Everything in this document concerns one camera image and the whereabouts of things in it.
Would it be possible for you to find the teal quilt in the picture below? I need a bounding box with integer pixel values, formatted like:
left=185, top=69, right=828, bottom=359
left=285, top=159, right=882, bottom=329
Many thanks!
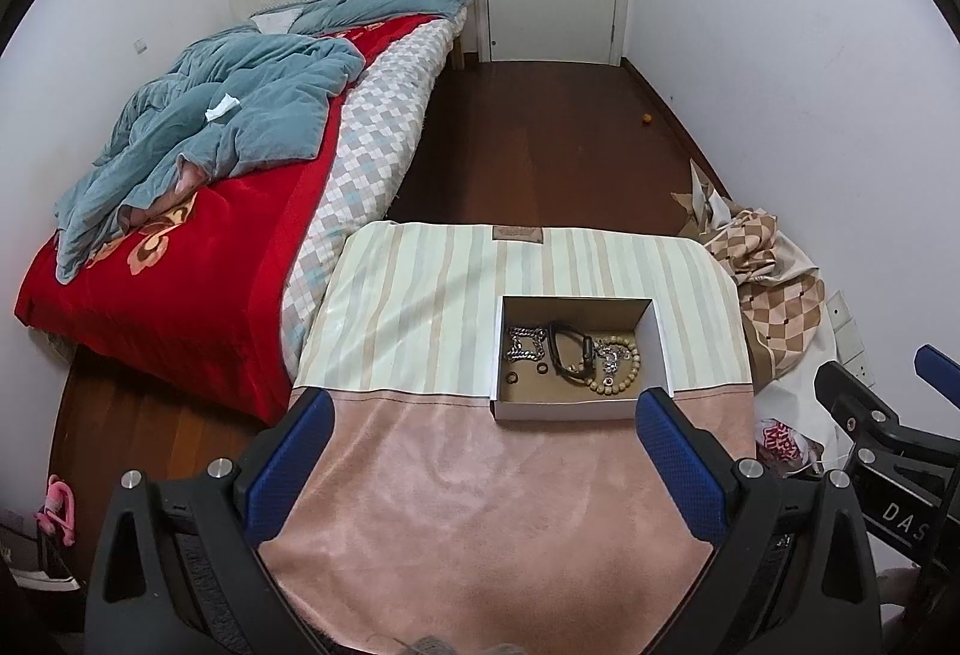
left=54, top=0, right=467, bottom=285

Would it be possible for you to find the brown checkered cloth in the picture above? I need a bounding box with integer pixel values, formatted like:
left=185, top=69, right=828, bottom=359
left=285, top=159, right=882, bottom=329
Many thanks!
left=701, top=205, right=826, bottom=393

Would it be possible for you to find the silver chain bracelet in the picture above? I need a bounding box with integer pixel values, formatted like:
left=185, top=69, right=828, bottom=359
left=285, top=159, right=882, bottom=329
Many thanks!
left=506, top=325, right=548, bottom=363

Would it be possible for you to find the white paper bag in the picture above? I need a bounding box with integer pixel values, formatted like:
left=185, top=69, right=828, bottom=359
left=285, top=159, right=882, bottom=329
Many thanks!
left=750, top=235, right=856, bottom=461

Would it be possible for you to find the black and white sneaker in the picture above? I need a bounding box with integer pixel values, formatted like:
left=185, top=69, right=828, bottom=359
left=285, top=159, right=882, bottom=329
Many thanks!
left=0, top=524, right=83, bottom=594

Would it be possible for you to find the white cardboard box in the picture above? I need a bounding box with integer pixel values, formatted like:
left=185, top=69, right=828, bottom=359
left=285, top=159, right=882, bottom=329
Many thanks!
left=490, top=295, right=674, bottom=422

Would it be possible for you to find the bed with red blanket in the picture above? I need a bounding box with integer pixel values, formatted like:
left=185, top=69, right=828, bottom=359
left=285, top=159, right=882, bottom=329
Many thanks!
left=15, top=16, right=440, bottom=423

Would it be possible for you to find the red printed plastic bag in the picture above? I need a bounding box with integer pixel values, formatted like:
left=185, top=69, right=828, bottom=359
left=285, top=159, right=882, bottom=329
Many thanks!
left=754, top=418, right=815, bottom=476

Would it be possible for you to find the wooden bead bracelet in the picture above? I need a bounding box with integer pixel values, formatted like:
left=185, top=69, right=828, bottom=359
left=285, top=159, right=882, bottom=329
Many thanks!
left=586, top=337, right=643, bottom=395

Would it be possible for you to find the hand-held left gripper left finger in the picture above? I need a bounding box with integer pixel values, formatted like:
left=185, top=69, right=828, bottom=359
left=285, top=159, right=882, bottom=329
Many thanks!
left=84, top=388, right=336, bottom=655

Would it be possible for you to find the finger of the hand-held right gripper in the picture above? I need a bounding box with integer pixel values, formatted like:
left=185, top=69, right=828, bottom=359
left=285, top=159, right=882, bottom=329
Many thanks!
left=913, top=345, right=960, bottom=405
left=814, top=361, right=901, bottom=450

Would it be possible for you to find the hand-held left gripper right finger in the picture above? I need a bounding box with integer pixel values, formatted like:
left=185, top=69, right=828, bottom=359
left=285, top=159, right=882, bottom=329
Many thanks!
left=634, top=387, right=882, bottom=655

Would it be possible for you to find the black smartwatch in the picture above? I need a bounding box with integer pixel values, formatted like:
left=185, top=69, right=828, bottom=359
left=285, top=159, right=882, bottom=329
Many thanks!
left=545, top=321, right=597, bottom=380

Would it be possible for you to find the pink plastic hanger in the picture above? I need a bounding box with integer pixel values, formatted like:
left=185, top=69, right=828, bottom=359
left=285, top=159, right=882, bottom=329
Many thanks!
left=34, top=473, right=77, bottom=547

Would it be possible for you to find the pink striped table cloth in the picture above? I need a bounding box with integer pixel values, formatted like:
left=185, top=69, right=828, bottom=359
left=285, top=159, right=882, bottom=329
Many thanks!
left=259, top=221, right=755, bottom=655

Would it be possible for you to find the checkered bed sheet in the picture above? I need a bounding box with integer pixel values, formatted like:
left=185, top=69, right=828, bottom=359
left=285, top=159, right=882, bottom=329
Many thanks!
left=280, top=17, right=460, bottom=378

